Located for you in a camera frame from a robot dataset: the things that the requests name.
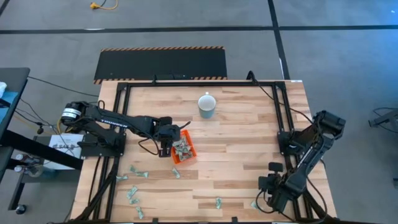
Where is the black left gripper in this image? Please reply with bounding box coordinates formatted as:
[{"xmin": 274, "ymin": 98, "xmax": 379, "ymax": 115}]
[{"xmin": 154, "ymin": 116, "xmax": 183, "ymax": 158}]

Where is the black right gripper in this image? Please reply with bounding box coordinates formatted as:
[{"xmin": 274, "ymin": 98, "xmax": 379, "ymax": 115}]
[{"xmin": 257, "ymin": 173, "xmax": 297, "ymax": 214}]

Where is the orange plastic basket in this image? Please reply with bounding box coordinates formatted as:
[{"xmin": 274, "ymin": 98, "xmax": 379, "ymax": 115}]
[{"xmin": 170, "ymin": 129, "xmax": 198, "ymax": 165}]

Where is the teal ceramic mug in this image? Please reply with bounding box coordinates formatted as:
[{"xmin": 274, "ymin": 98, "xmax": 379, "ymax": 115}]
[{"xmin": 198, "ymin": 91, "xmax": 217, "ymax": 119}]

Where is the black hazard striped floor mat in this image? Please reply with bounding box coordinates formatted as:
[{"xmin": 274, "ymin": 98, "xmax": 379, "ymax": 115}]
[{"xmin": 93, "ymin": 46, "xmax": 228, "ymax": 85}]

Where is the white paper sign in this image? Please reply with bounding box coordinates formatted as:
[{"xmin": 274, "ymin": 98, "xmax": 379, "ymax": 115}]
[{"xmin": 48, "ymin": 133, "xmax": 85, "ymax": 170}]

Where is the black stand leg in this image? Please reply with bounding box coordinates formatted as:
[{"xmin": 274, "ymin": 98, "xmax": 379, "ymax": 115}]
[{"xmin": 368, "ymin": 107, "xmax": 398, "ymax": 133}]

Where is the clear plastic bottle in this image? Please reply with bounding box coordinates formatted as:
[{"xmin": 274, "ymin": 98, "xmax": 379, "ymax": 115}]
[
  {"xmin": 14, "ymin": 164, "xmax": 44, "ymax": 178},
  {"xmin": 15, "ymin": 154, "xmax": 34, "ymax": 165}
]

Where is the blue box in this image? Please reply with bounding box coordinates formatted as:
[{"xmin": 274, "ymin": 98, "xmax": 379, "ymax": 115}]
[{"xmin": 0, "ymin": 90, "xmax": 19, "ymax": 125}]

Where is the black side table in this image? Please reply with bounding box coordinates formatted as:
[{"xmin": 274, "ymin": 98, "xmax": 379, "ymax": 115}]
[{"xmin": 0, "ymin": 67, "xmax": 85, "ymax": 215}]

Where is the black aluminium table frame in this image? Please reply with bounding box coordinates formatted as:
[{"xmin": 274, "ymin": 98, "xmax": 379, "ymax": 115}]
[{"xmin": 70, "ymin": 79, "xmax": 338, "ymax": 224}]

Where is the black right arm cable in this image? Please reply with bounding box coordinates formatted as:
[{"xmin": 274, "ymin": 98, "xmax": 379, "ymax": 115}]
[{"xmin": 246, "ymin": 70, "xmax": 314, "ymax": 124}]

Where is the black floor cable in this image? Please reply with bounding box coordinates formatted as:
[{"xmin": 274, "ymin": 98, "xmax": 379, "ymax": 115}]
[{"xmin": 27, "ymin": 76, "xmax": 100, "ymax": 98}]

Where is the yellow extension cable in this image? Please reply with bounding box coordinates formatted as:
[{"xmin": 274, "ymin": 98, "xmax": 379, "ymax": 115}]
[{"xmin": 90, "ymin": 0, "xmax": 119, "ymax": 11}]

